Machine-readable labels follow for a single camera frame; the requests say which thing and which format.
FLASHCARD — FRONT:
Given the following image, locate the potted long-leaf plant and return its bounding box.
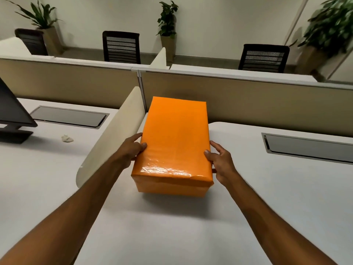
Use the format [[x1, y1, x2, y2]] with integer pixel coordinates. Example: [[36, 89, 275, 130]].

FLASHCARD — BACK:
[[2, 0, 64, 55]]

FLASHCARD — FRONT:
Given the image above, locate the person's left hand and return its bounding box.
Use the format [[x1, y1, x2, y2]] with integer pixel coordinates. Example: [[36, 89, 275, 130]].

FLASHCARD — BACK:
[[113, 132, 147, 170]]

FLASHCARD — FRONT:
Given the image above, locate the potted bushy green plant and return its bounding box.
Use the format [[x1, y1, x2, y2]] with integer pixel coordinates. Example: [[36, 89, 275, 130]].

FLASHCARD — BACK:
[[290, 0, 353, 75]]

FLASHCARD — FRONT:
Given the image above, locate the cream desk divider panel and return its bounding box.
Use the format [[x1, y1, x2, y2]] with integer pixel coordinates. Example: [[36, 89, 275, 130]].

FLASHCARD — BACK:
[[149, 47, 167, 70], [0, 36, 32, 56], [76, 86, 146, 189]]

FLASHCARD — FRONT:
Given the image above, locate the person's right hand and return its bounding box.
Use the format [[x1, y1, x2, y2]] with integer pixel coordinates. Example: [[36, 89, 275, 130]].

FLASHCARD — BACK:
[[204, 140, 240, 188]]

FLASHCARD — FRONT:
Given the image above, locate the orange box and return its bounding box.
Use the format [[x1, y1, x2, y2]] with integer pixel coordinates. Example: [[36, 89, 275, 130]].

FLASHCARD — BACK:
[[131, 96, 214, 198]]

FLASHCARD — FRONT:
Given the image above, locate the beige partition screen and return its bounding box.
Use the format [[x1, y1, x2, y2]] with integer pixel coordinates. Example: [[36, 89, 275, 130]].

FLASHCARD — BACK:
[[139, 69, 353, 137], [0, 56, 142, 109]]

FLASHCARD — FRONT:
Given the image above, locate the person's right forearm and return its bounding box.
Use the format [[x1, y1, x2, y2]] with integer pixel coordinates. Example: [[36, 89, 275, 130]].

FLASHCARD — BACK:
[[222, 176, 346, 265]]

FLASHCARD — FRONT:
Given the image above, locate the black computer monitor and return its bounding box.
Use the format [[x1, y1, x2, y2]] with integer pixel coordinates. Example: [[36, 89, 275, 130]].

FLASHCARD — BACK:
[[0, 77, 38, 144]]

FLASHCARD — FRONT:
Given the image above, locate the potted slim green plant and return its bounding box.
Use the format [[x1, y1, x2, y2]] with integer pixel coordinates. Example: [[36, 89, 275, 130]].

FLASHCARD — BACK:
[[156, 0, 179, 62]]

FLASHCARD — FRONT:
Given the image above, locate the black mesh office chair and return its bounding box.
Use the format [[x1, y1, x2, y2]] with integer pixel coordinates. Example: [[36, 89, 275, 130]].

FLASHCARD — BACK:
[[238, 44, 290, 73], [15, 28, 49, 56], [102, 31, 141, 64]]

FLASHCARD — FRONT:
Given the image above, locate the person's left forearm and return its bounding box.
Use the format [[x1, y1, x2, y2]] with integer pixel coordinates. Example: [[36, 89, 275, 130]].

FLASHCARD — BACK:
[[0, 159, 130, 265]]

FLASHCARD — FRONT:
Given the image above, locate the grey desk cable hatch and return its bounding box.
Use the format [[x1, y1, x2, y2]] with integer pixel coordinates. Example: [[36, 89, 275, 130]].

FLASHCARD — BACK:
[[261, 132, 353, 165], [29, 105, 110, 129]]

